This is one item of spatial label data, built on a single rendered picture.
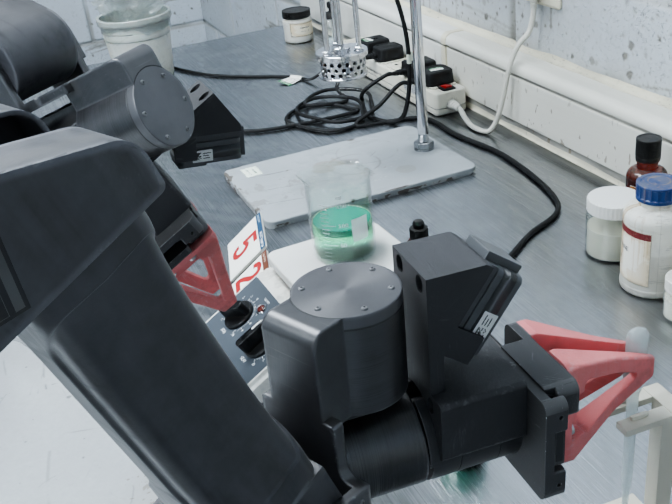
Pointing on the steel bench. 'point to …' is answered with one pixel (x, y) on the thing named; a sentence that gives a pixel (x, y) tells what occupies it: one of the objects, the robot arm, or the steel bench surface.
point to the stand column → (419, 78)
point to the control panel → (259, 295)
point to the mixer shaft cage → (332, 54)
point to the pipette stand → (655, 422)
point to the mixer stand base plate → (270, 183)
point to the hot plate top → (285, 266)
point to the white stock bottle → (647, 237)
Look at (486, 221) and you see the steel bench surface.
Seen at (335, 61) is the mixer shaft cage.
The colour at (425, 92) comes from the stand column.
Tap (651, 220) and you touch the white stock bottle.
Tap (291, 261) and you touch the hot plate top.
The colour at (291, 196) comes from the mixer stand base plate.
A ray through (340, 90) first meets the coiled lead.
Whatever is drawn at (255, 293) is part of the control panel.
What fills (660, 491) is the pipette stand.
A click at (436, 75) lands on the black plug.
